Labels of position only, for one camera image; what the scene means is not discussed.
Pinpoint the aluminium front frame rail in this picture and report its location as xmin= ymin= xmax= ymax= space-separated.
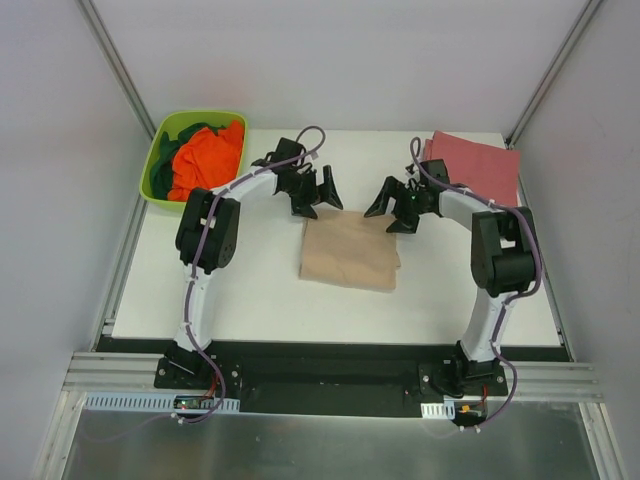
xmin=63 ymin=352 xmax=604 ymax=403

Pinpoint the orange t shirt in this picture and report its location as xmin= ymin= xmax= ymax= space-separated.
xmin=167 ymin=120 xmax=245 ymax=202

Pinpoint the dark green t shirt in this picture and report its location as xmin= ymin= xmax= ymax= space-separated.
xmin=149 ymin=122 xmax=220 ymax=200

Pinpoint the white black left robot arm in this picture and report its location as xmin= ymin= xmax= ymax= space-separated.
xmin=155 ymin=138 xmax=343 ymax=389

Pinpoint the beige t shirt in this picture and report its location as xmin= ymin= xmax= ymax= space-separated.
xmin=299 ymin=210 xmax=401 ymax=292

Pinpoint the right white cable duct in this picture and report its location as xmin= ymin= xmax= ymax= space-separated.
xmin=420 ymin=402 xmax=455 ymax=420

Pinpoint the left white cable duct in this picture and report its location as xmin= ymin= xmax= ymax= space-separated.
xmin=84 ymin=392 xmax=218 ymax=415

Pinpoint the green plastic basket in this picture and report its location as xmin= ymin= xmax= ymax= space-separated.
xmin=139 ymin=110 xmax=248 ymax=213

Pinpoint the folded red t shirt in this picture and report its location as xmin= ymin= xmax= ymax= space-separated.
xmin=425 ymin=131 xmax=520 ymax=207

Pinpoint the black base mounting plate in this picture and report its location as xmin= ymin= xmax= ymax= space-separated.
xmin=94 ymin=335 xmax=509 ymax=416

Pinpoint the right aluminium corner post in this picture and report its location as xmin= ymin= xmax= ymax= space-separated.
xmin=505 ymin=0 xmax=606 ymax=149

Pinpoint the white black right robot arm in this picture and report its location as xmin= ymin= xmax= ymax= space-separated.
xmin=364 ymin=159 xmax=542 ymax=398

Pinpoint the aluminium corner post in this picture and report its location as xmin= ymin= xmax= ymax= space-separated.
xmin=505 ymin=0 xmax=606 ymax=149
xmin=75 ymin=0 xmax=156 ymax=139

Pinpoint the white cable duct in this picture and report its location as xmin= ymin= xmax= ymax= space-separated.
xmin=420 ymin=402 xmax=455 ymax=420
xmin=84 ymin=392 xmax=218 ymax=415

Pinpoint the left aluminium corner post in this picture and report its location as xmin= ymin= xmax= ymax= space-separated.
xmin=75 ymin=0 xmax=156 ymax=139

